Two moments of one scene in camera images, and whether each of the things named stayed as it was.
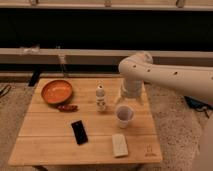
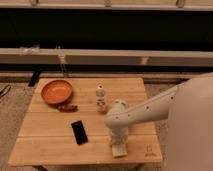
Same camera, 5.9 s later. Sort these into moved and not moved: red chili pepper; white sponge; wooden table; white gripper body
Moved: white gripper body
Not moved: white sponge; red chili pepper; wooden table
